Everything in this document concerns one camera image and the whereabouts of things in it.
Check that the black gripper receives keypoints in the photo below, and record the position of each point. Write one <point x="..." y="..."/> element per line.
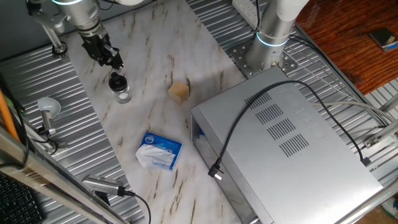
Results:
<point x="94" y="46"/>

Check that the clear glass jar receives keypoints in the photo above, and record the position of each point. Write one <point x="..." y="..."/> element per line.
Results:
<point x="123" y="97"/>

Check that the wooden block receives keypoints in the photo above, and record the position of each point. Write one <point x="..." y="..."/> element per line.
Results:
<point x="178" y="91"/>

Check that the metal clamp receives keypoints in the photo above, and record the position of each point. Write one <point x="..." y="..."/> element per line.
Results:
<point x="51" y="141"/>

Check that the blue tissue pack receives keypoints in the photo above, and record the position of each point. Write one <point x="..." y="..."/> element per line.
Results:
<point x="158" y="152"/>

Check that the orange pole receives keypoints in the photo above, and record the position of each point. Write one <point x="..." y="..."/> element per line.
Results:
<point x="5" y="115"/>

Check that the white power strip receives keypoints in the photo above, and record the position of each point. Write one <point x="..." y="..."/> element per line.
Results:
<point x="245" y="7"/>

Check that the black keyboard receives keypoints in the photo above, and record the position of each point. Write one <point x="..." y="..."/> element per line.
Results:
<point x="15" y="202"/>

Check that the silver metal case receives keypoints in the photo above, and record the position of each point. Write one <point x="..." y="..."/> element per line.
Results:
<point x="295" y="174"/>

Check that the dark flat device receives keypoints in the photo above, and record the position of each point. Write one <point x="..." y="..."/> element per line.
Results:
<point x="382" y="37"/>

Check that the metal camera pole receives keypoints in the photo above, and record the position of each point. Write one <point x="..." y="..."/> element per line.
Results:
<point x="59" y="49"/>

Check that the silver depth camera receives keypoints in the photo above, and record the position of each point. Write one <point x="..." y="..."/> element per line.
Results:
<point x="99" y="184"/>

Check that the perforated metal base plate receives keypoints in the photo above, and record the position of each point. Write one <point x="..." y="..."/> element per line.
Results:
<point x="239" y="56"/>

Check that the aluminium frame bar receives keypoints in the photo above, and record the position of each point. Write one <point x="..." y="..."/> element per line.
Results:
<point x="31" y="168"/>

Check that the aluminium corner bracket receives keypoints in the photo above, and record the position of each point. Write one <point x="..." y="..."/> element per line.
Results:
<point x="377" y="138"/>

